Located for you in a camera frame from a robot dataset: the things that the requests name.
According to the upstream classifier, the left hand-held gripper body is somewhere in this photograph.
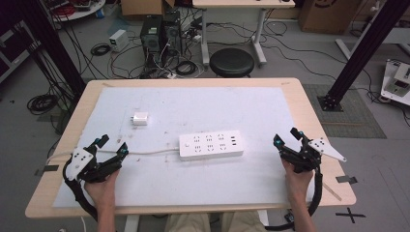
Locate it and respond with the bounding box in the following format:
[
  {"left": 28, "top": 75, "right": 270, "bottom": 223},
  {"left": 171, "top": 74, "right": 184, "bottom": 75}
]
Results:
[{"left": 64, "top": 146, "right": 124, "bottom": 185}]

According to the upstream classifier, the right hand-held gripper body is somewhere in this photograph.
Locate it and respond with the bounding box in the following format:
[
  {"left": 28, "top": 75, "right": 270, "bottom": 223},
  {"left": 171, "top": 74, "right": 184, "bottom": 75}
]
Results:
[{"left": 279, "top": 137, "right": 348, "bottom": 174}]

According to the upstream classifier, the white charger adapter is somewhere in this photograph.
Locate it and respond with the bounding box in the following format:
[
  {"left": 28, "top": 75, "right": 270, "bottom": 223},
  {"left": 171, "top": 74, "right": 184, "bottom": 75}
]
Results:
[{"left": 130, "top": 111, "right": 150, "bottom": 127}]

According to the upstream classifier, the white power strip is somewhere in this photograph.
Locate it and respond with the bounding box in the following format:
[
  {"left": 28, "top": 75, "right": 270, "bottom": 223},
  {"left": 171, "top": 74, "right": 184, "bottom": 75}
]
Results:
[{"left": 178, "top": 130, "right": 245, "bottom": 162}]

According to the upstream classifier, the person's right hand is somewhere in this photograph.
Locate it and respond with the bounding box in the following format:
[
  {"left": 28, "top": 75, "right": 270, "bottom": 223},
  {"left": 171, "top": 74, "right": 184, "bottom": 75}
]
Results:
[{"left": 281, "top": 159, "right": 315, "bottom": 205}]

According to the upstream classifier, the person's left hand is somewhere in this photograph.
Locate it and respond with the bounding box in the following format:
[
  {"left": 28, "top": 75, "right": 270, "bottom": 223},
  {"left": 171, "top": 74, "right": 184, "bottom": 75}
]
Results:
[{"left": 84, "top": 168, "right": 121, "bottom": 210}]

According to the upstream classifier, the black tape piece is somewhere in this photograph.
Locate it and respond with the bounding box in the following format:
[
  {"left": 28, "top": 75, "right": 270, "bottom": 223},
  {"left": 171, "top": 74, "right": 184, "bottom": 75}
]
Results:
[
  {"left": 34, "top": 164, "right": 60, "bottom": 177},
  {"left": 335, "top": 175, "right": 359, "bottom": 185}
]

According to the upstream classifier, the thin wooden strip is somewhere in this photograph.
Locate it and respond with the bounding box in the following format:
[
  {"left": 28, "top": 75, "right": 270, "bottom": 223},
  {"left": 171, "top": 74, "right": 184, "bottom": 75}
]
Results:
[{"left": 322, "top": 181, "right": 343, "bottom": 202}]

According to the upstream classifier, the grey floor mat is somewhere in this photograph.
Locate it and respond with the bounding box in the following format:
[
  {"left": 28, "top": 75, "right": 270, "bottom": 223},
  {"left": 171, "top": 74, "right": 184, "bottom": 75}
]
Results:
[{"left": 303, "top": 83, "right": 388, "bottom": 140}]

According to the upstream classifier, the white table leg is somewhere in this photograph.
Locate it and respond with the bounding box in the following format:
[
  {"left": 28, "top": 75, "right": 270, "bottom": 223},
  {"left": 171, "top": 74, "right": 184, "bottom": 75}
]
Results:
[
  {"left": 257, "top": 210, "right": 270, "bottom": 227},
  {"left": 124, "top": 214, "right": 140, "bottom": 232}
]

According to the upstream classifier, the black tape cross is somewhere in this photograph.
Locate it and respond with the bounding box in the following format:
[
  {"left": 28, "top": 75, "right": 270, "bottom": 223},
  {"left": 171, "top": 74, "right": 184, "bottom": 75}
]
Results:
[{"left": 335, "top": 207, "right": 367, "bottom": 224}]

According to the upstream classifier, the white table mat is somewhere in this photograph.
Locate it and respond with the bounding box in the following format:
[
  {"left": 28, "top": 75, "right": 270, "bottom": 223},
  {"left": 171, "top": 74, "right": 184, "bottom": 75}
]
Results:
[{"left": 52, "top": 86, "right": 315, "bottom": 209}]

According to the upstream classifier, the person's right leg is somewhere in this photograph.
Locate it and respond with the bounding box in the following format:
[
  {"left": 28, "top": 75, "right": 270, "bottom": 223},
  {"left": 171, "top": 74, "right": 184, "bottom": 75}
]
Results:
[{"left": 220, "top": 211, "right": 267, "bottom": 232}]

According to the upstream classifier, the person's leg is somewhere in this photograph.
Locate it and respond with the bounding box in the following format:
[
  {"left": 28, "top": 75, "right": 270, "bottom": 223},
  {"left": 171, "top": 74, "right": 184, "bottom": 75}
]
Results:
[
  {"left": 163, "top": 212, "right": 213, "bottom": 232},
  {"left": 220, "top": 211, "right": 267, "bottom": 232}
]

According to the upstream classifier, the black round stool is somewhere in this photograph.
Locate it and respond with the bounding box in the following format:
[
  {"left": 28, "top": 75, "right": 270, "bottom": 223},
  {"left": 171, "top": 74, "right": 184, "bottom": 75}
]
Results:
[{"left": 209, "top": 47, "right": 256, "bottom": 79}]

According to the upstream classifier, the person's left leg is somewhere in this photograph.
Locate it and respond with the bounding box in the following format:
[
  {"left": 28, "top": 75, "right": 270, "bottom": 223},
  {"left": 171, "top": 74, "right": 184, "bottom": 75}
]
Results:
[{"left": 163, "top": 212, "right": 213, "bottom": 232}]

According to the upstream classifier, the white power supply box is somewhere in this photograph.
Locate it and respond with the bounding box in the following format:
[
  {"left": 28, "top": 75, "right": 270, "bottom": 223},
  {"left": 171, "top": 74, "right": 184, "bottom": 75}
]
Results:
[{"left": 108, "top": 28, "right": 131, "bottom": 53}]

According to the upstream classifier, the white device board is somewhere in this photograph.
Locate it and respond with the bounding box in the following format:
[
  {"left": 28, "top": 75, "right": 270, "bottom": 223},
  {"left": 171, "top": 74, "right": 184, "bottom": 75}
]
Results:
[{"left": 379, "top": 58, "right": 410, "bottom": 107}]

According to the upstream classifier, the black computer tower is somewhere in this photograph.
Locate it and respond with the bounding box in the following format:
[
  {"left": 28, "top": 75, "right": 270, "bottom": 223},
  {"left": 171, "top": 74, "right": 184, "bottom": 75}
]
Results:
[
  {"left": 162, "top": 10, "right": 184, "bottom": 58},
  {"left": 139, "top": 14, "right": 164, "bottom": 68}
]

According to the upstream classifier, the grey metal rack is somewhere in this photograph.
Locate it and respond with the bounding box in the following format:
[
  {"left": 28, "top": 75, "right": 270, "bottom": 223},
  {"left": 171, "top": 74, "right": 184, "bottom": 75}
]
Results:
[{"left": 0, "top": 20, "right": 41, "bottom": 84}]

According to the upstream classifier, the large cardboard box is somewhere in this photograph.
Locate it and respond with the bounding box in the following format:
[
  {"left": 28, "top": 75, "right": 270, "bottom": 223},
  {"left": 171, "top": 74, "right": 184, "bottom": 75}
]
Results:
[{"left": 297, "top": 0, "right": 363, "bottom": 35}]

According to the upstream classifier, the round white table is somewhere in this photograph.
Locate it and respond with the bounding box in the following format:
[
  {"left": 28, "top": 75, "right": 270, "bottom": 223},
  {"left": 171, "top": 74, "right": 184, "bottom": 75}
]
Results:
[{"left": 42, "top": 0, "right": 107, "bottom": 23}]

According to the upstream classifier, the white-legged wooden desk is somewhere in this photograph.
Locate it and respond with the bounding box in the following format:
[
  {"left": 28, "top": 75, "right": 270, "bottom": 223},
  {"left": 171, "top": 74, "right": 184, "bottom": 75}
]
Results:
[{"left": 191, "top": 0, "right": 296, "bottom": 68}]

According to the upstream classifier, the black corrugated left gripper cable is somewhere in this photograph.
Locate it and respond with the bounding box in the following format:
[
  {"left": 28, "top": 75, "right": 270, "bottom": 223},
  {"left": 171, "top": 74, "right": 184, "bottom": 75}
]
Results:
[{"left": 62, "top": 157, "right": 100, "bottom": 223}]

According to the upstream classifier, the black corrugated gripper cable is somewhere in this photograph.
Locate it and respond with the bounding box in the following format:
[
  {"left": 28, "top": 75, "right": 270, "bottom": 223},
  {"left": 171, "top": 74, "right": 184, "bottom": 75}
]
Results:
[
  {"left": 62, "top": 157, "right": 100, "bottom": 223},
  {"left": 265, "top": 165, "right": 324, "bottom": 232}
]

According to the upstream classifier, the white power strip cable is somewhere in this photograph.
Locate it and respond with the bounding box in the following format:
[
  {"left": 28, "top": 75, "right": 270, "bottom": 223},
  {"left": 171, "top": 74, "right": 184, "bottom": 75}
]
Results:
[{"left": 46, "top": 146, "right": 181, "bottom": 164}]

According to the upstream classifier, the black corrugated right gripper cable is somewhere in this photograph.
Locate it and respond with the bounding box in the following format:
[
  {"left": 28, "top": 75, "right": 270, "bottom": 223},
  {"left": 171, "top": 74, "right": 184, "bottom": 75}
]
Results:
[{"left": 265, "top": 165, "right": 324, "bottom": 232}]

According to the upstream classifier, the long black floor cable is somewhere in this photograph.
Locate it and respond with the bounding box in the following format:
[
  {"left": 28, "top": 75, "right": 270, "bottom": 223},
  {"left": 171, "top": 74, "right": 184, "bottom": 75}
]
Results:
[{"left": 206, "top": 21, "right": 385, "bottom": 98}]

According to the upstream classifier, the coiled black cable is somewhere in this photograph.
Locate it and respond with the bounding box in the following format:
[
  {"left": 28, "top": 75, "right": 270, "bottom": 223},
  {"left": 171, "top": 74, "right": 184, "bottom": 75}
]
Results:
[
  {"left": 175, "top": 60, "right": 198, "bottom": 77},
  {"left": 26, "top": 93, "right": 59, "bottom": 116},
  {"left": 89, "top": 43, "right": 112, "bottom": 57}
]

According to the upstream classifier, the black metal stand post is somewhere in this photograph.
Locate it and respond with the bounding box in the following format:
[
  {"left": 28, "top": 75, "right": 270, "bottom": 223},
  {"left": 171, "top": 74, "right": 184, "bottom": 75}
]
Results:
[
  {"left": 18, "top": 0, "right": 87, "bottom": 98},
  {"left": 316, "top": 0, "right": 410, "bottom": 112}
]

